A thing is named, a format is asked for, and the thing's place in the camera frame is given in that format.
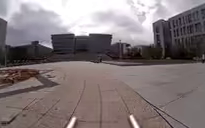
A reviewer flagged row of trees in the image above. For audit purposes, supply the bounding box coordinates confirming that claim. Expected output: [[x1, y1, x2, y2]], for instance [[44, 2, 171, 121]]
[[139, 44, 204, 61]]

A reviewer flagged dark grass strip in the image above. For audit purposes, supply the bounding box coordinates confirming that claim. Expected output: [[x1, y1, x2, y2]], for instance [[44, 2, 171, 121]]
[[103, 58, 204, 67]]

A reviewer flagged dark blocky building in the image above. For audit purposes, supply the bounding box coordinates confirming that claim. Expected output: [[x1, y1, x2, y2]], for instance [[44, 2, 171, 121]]
[[50, 32, 113, 54]]

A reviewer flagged brown dirt patch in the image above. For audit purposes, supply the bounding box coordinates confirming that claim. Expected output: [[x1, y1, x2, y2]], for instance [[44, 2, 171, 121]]
[[0, 68, 41, 88]]

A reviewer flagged grey paved plaza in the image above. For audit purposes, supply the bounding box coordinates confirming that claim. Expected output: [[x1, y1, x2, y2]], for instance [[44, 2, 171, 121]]
[[0, 60, 205, 128]]

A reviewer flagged low dark building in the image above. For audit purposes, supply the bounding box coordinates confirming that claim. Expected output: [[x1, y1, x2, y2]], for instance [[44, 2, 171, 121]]
[[5, 40, 54, 62]]

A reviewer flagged pole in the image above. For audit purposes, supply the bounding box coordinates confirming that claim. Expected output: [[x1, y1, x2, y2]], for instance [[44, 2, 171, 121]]
[[118, 39, 122, 60]]

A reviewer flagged small dark building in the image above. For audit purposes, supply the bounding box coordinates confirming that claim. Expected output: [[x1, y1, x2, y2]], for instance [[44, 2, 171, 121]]
[[109, 41, 133, 58]]

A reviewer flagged robot's own part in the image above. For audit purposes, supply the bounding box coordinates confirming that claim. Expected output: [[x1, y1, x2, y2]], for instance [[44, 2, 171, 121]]
[[127, 113, 141, 128], [65, 115, 78, 128]]

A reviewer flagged long pale multi-storey building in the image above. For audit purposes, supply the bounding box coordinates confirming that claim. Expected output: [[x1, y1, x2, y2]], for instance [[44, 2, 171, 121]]
[[152, 0, 205, 60]]

